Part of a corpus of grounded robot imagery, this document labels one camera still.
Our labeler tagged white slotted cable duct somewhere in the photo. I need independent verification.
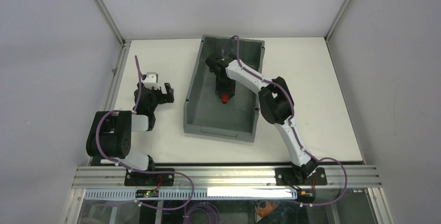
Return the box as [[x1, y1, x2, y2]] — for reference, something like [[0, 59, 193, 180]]
[[84, 188, 297, 201]]

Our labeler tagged left aluminium corner post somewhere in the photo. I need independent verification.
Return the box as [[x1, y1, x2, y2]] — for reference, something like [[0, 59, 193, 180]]
[[93, 0, 125, 46]]

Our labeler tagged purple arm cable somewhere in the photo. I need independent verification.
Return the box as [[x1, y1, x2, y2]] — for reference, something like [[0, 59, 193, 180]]
[[95, 55, 196, 212], [220, 35, 348, 207]]

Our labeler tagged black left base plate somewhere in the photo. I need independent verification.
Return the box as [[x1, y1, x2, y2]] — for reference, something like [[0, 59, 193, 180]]
[[124, 168, 175, 187]]

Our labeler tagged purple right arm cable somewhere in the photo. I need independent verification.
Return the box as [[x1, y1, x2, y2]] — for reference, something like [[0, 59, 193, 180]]
[[220, 35, 348, 207]]

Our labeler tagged orange object under table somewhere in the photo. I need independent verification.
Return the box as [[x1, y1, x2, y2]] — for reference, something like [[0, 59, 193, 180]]
[[255, 200, 278, 219]]

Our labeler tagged coiled purple cable below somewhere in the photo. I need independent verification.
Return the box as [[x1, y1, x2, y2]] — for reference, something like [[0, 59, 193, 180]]
[[183, 202, 221, 224]]

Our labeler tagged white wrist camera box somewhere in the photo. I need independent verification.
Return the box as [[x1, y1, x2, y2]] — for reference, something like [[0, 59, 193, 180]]
[[142, 72, 161, 90]]

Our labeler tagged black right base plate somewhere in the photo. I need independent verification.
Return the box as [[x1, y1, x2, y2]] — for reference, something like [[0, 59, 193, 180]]
[[275, 167, 328, 186]]

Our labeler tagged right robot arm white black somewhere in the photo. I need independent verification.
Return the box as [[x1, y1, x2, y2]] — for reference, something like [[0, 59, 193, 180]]
[[184, 52, 318, 182]]

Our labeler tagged grey plastic bin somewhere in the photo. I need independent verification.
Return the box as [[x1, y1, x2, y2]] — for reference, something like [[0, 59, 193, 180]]
[[183, 35, 259, 142]]

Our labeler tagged red handled screwdriver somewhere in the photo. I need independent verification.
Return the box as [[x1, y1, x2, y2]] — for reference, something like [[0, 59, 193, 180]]
[[221, 94, 229, 104]]

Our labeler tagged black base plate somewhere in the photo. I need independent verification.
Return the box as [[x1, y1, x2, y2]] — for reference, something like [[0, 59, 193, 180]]
[[124, 168, 175, 187], [275, 167, 328, 186]]

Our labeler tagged right aluminium corner post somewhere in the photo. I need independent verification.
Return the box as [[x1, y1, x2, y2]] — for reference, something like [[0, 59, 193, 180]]
[[324, 0, 352, 44]]

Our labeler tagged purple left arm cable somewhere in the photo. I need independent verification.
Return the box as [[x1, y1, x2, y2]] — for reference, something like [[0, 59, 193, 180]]
[[95, 55, 196, 212]]

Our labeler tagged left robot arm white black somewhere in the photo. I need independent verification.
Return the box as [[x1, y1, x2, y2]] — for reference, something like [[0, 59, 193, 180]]
[[86, 83, 174, 172]]

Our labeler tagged aluminium corner post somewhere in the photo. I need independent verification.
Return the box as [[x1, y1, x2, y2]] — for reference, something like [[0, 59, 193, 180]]
[[93, 0, 125, 46], [324, 0, 352, 44]]

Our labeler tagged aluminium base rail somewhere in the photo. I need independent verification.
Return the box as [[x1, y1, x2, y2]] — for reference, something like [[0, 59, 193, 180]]
[[71, 165, 382, 189]]

